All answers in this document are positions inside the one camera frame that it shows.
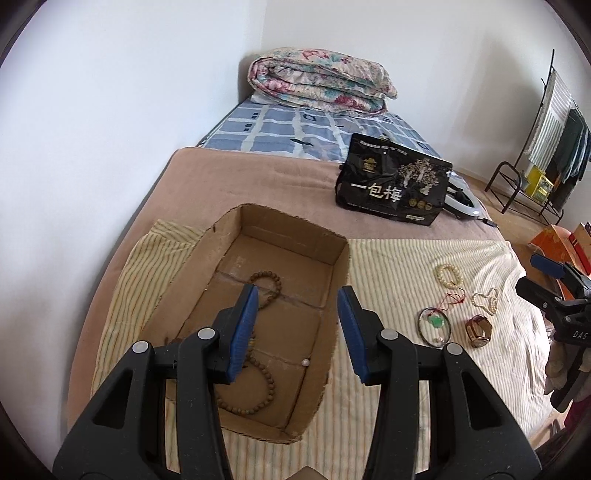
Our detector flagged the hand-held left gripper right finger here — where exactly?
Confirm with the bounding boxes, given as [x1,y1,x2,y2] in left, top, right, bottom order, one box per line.
[336,285,544,480]

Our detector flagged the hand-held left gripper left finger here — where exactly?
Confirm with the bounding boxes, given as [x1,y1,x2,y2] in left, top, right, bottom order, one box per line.
[53,282,260,480]

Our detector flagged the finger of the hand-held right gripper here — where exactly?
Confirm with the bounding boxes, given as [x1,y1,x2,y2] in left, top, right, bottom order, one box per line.
[530,254,591,298]
[515,276,571,324]

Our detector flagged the cardboard box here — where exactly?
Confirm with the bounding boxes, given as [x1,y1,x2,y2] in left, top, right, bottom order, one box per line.
[159,203,351,445]

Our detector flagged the white pearl necklace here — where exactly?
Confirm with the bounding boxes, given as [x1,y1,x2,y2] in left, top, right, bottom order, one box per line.
[471,287,500,317]

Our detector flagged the red strap wristwatch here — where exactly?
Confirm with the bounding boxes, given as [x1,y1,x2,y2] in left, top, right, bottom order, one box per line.
[465,315,494,348]

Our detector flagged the clear bangle with green charm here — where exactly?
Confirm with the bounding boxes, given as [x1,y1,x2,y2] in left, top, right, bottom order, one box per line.
[419,307,451,348]

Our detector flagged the red string jade pendant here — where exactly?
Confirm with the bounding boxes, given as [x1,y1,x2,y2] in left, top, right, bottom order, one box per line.
[427,293,467,334]

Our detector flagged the cream bead bracelet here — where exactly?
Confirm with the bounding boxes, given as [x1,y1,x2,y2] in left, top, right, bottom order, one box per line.
[434,264,465,291]

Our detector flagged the person's right hand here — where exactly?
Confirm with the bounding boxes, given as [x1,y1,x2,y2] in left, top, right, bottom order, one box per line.
[544,344,577,411]

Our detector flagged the orange box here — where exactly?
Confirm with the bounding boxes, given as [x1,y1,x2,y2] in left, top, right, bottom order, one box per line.
[529,224,591,278]

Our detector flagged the yellow box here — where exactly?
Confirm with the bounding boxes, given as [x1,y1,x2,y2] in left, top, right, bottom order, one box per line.
[526,166,555,202]

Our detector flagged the yellow striped cloth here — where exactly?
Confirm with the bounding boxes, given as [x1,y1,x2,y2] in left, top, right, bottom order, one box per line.
[90,219,555,480]

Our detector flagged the black metal clothes rack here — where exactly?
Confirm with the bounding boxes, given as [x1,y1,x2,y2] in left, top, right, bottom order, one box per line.
[485,48,591,227]

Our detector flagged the white curved device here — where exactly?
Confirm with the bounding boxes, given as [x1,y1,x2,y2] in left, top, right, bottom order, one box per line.
[443,170,483,221]

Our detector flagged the blue grey hanging garment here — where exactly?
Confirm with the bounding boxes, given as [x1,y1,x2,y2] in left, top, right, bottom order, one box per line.
[569,124,591,185]

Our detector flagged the dark green hanging garment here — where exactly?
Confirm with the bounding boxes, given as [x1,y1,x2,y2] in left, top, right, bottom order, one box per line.
[547,108,585,188]

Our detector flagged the brown blanket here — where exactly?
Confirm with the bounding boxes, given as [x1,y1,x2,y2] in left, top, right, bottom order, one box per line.
[69,147,509,416]

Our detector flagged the striped hanging towel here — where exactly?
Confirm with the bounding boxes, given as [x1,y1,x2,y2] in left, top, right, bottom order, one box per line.
[526,69,574,166]

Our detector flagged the black snack bag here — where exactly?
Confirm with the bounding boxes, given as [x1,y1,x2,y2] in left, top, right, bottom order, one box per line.
[335,133,454,227]

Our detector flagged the blue checked bedsheet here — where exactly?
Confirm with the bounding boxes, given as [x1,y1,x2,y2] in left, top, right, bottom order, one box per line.
[198,92,444,164]

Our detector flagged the folded floral quilt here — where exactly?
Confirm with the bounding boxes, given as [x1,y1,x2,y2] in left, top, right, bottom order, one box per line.
[248,47,399,114]

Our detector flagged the dark brown bead bracelet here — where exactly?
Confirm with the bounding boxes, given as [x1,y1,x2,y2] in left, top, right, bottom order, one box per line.
[250,271,283,311]

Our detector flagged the small wooden bead necklace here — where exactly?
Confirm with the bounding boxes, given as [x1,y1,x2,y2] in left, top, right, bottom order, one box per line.
[247,339,276,414]

